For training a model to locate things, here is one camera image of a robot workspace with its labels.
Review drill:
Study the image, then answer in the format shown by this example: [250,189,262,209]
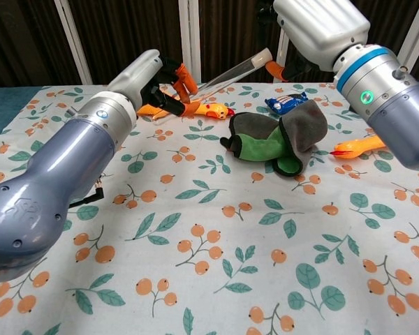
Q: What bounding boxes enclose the transparent glass test tube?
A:
[153,52,266,125]

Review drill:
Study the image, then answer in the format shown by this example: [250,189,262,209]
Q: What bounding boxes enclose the dark white-framed partition screen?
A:
[0,0,419,88]

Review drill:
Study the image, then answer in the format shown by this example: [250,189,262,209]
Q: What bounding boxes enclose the grey and green cloth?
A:
[219,98,329,177]

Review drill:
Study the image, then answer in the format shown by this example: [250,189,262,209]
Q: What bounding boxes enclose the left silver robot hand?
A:
[106,49,199,119]

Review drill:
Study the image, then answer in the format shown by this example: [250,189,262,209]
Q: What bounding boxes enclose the floral patterned tablecloth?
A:
[0,82,419,335]

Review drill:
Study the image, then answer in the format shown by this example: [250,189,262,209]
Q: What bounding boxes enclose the yellow rubber chicken toy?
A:
[330,135,387,160]
[135,89,235,121]

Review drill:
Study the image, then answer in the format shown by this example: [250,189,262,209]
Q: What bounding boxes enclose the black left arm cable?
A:
[68,172,108,210]

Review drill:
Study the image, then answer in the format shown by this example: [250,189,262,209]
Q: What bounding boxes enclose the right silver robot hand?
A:
[256,0,371,83]

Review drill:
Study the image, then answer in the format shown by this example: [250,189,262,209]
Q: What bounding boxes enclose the blue snack packet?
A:
[264,90,310,115]

